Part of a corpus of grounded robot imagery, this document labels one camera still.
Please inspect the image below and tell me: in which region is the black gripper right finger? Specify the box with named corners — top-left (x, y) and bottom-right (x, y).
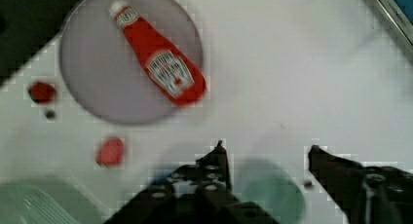
top-left (308, 145), bottom-right (413, 224)

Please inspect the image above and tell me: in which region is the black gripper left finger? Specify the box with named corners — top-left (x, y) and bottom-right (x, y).
top-left (103, 142), bottom-right (279, 224)

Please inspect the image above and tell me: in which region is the red plush ketchup bottle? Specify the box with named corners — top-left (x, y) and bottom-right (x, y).
top-left (108, 0), bottom-right (207, 107)

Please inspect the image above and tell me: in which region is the grey round plate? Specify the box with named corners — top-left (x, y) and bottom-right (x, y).
top-left (59, 0), bottom-right (204, 125)

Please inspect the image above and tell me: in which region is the green metal mug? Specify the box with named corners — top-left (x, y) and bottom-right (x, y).
top-left (233, 158), bottom-right (306, 224)

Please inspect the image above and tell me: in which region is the red toy strawberry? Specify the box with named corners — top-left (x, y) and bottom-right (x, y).
top-left (95, 137), bottom-right (125, 167)

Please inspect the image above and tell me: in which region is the light green plastic bowl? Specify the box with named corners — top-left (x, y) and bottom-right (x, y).
top-left (0, 180), bottom-right (103, 224)

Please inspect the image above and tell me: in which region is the small red toy fruit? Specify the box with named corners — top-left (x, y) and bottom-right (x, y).
top-left (27, 81), bottom-right (56, 104)

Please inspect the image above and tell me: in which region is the black toaster oven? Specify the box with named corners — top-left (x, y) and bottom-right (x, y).
top-left (362, 0), bottom-right (412, 59)

